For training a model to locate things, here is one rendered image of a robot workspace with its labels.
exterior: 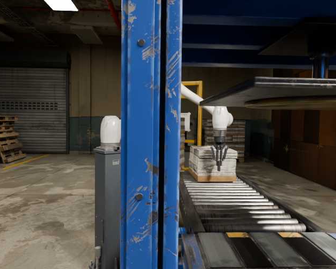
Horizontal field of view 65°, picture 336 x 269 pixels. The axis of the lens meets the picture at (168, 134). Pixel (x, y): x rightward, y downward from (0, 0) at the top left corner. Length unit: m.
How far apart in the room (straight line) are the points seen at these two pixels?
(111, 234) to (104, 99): 7.80
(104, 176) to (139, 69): 1.84
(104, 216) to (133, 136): 1.90
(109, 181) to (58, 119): 8.07
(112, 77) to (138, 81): 9.47
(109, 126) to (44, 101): 8.24
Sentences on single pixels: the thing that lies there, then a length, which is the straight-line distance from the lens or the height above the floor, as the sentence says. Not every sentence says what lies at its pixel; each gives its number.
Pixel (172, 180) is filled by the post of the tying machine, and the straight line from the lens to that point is 0.36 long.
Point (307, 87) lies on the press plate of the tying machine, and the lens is 0.48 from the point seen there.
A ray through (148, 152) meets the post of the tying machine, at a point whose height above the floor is 1.20.
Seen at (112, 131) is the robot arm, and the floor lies 1.15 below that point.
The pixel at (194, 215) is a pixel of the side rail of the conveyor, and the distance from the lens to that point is 1.31.
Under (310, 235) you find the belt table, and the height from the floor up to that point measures 0.80.
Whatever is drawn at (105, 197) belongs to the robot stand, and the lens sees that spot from 2.18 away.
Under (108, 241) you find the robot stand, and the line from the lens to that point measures 2.32.
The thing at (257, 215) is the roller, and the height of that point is 0.79.
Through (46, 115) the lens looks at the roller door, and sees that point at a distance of 10.27.
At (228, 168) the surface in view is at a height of 0.90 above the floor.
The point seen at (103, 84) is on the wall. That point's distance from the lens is 9.84.
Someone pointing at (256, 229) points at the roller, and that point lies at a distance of 1.26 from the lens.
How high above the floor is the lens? 1.24
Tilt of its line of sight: 3 degrees down
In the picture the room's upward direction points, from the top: 1 degrees clockwise
